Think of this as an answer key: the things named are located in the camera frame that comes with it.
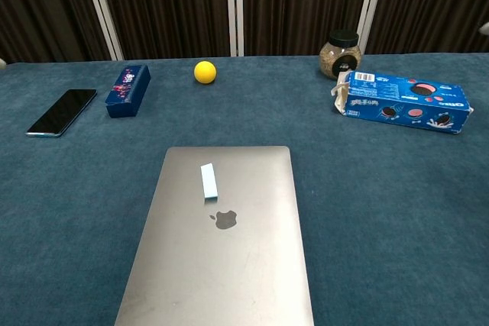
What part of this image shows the dark blue small box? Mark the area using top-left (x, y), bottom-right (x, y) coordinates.
top-left (104, 64), bottom-right (151, 119)

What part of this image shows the black smartphone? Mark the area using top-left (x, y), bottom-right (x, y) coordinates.
top-left (25, 89), bottom-right (98, 138)

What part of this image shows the dark brown pleated screen panel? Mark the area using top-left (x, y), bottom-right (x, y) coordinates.
top-left (0, 0), bottom-right (112, 67)
top-left (94, 0), bottom-right (232, 61)
top-left (365, 0), bottom-right (489, 55)
top-left (241, 0), bottom-right (374, 57)

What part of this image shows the silver closed laptop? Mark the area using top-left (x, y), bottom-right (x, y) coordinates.
top-left (114, 145), bottom-right (315, 326)

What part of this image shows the light blue paper strip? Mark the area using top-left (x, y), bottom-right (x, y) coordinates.
top-left (199, 163), bottom-right (220, 204)

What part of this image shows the blue Oreo cookie box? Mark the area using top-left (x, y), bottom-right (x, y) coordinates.
top-left (330, 70), bottom-right (474, 135)

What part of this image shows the white screen frame post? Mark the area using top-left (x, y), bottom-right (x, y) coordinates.
top-left (357, 0), bottom-right (389, 56)
top-left (79, 0), bottom-right (125, 61)
top-left (225, 0), bottom-right (245, 57)

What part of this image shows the yellow ball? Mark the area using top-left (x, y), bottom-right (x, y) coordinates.
top-left (193, 60), bottom-right (218, 85)

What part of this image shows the glass jar black lid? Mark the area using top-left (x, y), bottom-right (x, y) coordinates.
top-left (319, 29), bottom-right (363, 81)

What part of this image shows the blue velvet tablecloth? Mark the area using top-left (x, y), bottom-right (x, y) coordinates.
top-left (0, 50), bottom-right (489, 326)

